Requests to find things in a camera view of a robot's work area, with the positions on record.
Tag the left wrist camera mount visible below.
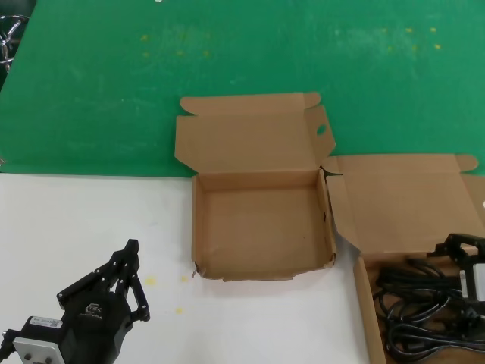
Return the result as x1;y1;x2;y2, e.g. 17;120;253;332
0;315;64;364

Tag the cardboard box holding cables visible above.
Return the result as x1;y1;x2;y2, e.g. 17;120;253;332
320;153;485;364

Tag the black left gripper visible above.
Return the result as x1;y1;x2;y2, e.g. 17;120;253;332
56;238;152;364

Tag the black stool with chrome base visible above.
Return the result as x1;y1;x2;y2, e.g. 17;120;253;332
0;14;30;73

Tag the green table mat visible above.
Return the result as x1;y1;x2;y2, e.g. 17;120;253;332
0;0;485;179

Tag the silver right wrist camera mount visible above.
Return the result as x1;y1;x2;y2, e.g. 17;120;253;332
457;262;485;303

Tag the cardboard box with holed flap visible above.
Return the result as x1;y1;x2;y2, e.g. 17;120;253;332
174;91;338;284

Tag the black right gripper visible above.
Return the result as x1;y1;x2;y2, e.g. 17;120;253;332
427;233;485;271

